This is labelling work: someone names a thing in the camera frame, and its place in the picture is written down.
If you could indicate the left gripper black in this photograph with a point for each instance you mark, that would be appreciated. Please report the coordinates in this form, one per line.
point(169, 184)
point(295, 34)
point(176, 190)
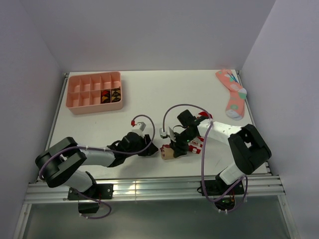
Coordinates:
point(151, 149)

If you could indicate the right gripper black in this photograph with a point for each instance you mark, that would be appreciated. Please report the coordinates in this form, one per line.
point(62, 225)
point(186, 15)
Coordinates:
point(179, 149)

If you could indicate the tan maroon sock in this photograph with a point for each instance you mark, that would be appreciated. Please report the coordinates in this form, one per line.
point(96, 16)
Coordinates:
point(167, 152)

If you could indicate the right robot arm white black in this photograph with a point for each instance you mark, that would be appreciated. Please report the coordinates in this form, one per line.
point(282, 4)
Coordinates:
point(247, 146)

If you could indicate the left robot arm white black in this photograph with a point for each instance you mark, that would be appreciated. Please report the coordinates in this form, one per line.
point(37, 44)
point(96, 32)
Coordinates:
point(59, 164)

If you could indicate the red white striped sock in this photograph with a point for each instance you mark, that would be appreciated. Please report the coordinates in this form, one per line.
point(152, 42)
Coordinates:
point(195, 146)

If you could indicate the brown argyle rolled sock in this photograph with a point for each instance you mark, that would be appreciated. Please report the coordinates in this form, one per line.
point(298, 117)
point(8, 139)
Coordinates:
point(116, 95)

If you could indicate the red argyle rolled sock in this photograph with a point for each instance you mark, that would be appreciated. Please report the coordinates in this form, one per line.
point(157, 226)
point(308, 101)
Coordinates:
point(105, 96)

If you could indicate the pink patterned sock pair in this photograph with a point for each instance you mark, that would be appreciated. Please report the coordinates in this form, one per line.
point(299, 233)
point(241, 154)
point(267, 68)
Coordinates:
point(235, 108)

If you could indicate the pink divided organizer tray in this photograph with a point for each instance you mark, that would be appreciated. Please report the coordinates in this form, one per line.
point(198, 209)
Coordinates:
point(84, 92)

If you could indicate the aluminium rail frame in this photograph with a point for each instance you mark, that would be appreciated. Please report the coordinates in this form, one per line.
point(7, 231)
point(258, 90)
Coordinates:
point(154, 198)

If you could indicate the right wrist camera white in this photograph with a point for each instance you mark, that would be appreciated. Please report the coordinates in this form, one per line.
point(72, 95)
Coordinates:
point(168, 134)

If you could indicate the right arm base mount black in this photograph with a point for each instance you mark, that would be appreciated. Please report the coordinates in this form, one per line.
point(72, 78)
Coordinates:
point(226, 198)

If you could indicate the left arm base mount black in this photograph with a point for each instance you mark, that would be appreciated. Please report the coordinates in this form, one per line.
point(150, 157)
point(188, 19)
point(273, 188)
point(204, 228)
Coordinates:
point(91, 201)

